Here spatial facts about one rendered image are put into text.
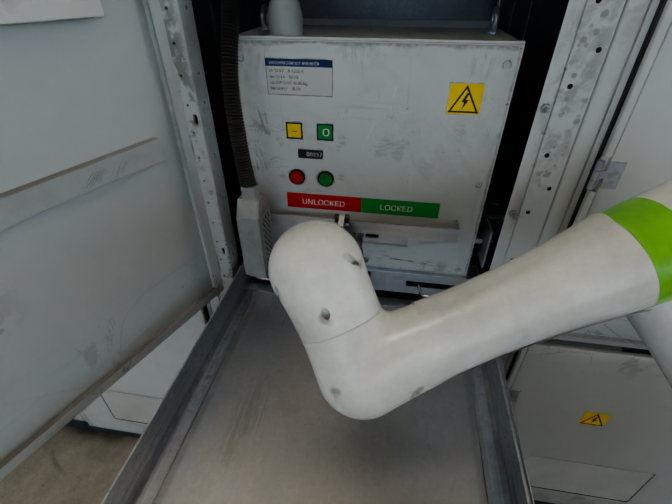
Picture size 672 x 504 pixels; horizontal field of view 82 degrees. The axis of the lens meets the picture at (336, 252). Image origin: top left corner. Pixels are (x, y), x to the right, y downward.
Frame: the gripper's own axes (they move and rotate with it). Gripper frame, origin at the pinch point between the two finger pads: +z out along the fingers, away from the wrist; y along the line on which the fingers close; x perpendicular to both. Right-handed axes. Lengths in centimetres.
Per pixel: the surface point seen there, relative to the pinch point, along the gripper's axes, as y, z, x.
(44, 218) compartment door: -2, -27, -43
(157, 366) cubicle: 45, 27, -57
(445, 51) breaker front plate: -33.7, -11.3, 14.4
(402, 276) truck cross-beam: 7.0, 10.9, 12.4
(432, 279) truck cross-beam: 7.0, 10.8, 19.1
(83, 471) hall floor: 95, 42, -94
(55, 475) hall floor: 97, 39, -103
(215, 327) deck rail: 19.3, -3.9, -25.5
